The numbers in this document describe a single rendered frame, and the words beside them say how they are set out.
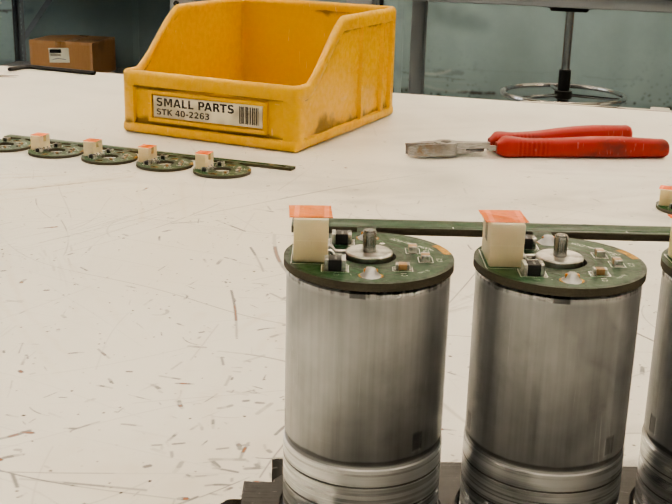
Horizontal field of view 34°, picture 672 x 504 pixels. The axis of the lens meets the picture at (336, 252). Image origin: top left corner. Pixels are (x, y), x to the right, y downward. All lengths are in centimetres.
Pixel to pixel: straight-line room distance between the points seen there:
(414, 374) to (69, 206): 28
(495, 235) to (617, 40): 448
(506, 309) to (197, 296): 18
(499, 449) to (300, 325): 3
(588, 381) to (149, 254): 23
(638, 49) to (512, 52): 50
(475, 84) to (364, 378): 456
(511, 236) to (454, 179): 32
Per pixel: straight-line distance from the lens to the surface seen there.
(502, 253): 16
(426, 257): 16
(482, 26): 468
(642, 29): 463
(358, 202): 43
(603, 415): 16
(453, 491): 18
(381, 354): 15
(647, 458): 18
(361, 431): 16
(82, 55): 486
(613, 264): 17
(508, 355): 16
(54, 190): 45
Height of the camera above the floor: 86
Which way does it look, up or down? 18 degrees down
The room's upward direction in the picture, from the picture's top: 2 degrees clockwise
